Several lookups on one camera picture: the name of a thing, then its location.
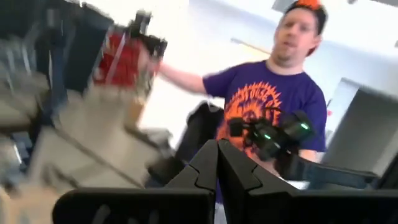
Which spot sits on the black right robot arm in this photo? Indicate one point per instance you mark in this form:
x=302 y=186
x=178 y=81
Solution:
x=311 y=171

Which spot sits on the grey flat panel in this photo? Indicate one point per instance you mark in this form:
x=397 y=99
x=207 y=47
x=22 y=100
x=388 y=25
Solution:
x=363 y=130

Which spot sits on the black chair back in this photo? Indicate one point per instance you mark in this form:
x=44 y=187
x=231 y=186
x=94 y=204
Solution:
x=202 y=130

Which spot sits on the black handheld grabber tool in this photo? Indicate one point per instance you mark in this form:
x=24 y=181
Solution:
x=152 y=40

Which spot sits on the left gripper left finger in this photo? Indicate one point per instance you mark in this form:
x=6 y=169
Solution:
x=186 y=202

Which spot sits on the red tool cabinet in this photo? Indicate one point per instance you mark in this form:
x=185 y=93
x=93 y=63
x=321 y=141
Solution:
x=119 y=62

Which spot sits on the person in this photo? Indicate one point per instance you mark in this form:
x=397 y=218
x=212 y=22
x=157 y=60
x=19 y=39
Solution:
x=264 y=81

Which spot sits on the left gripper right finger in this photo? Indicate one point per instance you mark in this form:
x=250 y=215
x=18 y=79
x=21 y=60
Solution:
x=248 y=202

